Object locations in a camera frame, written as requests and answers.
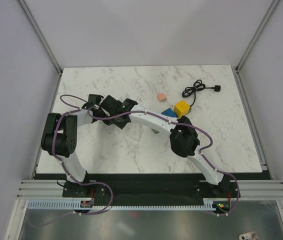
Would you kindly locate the yellow cube socket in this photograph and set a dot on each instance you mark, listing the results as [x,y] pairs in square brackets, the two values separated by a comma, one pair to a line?
[181,108]

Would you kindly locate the left aluminium frame post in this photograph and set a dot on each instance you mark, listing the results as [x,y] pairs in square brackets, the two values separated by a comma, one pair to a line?
[39,34]

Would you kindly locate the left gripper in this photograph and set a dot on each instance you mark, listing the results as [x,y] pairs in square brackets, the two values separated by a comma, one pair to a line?
[107,122]

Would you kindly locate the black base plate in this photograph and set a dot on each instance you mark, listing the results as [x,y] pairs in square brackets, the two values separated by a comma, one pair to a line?
[148,188]

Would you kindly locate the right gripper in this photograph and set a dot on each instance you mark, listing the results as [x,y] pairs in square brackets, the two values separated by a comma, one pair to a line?
[121,125]

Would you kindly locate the right aluminium frame post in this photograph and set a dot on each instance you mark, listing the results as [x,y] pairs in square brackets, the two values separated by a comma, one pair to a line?
[257,34]

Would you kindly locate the blue cube socket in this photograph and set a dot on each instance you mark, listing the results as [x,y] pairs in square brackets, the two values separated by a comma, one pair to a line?
[169,113]

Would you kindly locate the pink plug adapter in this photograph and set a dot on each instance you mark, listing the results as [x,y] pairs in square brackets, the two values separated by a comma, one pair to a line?
[161,97]

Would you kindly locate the white cable duct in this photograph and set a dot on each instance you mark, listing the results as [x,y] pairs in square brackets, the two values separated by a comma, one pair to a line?
[77,204]

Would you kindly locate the green power strip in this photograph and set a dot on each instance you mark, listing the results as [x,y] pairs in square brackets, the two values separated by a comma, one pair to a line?
[155,131]

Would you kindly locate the aluminium frame post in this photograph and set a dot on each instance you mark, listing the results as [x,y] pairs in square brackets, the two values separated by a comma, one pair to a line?
[39,34]
[257,34]

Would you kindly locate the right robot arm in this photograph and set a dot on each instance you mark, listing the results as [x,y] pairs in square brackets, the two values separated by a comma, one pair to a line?
[186,140]

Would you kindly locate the white power strip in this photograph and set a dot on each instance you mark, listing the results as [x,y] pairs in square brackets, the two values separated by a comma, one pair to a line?
[133,131]

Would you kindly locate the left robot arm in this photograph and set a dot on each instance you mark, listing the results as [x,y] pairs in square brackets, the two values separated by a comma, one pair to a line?
[59,138]

